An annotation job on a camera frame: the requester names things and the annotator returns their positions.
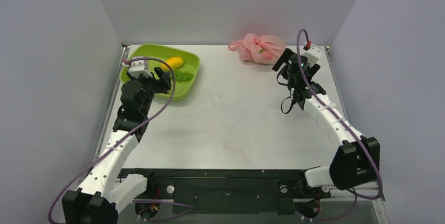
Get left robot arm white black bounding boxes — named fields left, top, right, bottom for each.
left=61, top=67, right=176, bottom=223

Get pink plastic bag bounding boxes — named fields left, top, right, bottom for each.
left=228, top=34, right=286, bottom=65

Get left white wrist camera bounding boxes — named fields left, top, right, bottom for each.
left=128, top=60, right=152, bottom=79

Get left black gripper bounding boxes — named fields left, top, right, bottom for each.
left=128, top=68, right=170, bottom=115

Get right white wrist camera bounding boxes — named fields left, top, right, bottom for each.
left=300, top=43, right=324, bottom=66

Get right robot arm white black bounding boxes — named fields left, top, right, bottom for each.
left=272, top=48, right=381, bottom=196

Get green fake grapes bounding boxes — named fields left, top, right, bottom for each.
left=174, top=70, right=194, bottom=82

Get green plastic tray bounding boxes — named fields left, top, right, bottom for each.
left=120, top=44, right=200, bottom=101

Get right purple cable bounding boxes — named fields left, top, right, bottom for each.
left=296, top=28, right=384, bottom=222

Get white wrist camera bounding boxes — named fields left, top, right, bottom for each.
left=128, top=60, right=152, bottom=79
left=300, top=43, right=324, bottom=66

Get yellow fake mango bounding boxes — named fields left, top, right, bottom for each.
left=160, top=57, right=185, bottom=71

